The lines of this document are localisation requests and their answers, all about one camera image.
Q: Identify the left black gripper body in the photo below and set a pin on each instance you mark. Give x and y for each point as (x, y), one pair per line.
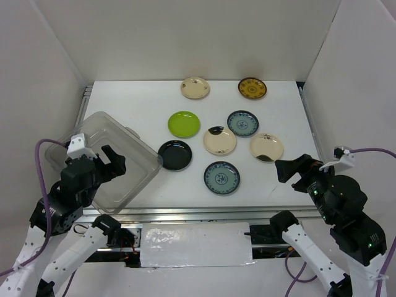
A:
(100, 171)

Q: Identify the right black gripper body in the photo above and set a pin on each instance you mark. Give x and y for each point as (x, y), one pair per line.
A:
(313, 180)

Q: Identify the cream plate black edge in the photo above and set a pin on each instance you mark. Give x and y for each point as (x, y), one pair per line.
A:
(266, 147)

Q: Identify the black glossy plate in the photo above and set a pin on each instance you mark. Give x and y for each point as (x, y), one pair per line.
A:
(176, 155)

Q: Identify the blue patterned plate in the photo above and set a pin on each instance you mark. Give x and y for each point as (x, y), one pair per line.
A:
(243, 123)
(222, 178)

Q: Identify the cream plate black patch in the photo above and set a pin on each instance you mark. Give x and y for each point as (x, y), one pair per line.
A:
(219, 140)

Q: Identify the lime green plate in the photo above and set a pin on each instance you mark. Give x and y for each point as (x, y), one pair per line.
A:
(183, 124)

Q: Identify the yellow brown patterned plate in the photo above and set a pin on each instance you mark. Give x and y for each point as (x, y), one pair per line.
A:
(252, 88)

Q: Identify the cream plate with flowers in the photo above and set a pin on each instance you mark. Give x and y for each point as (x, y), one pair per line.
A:
(195, 88)

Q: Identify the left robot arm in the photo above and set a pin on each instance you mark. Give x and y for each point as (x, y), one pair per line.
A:
(35, 272)

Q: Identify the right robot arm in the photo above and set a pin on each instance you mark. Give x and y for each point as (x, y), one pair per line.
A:
(340, 202)

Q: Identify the clear plastic bin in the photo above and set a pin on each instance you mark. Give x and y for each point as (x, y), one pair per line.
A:
(108, 138)

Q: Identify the white taped cover panel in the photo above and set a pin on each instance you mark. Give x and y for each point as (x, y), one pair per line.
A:
(195, 245)

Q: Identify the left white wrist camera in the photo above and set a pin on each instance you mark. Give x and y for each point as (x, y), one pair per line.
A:
(78, 147)

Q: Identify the aluminium frame rail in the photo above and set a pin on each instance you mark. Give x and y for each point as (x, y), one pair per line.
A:
(192, 215)

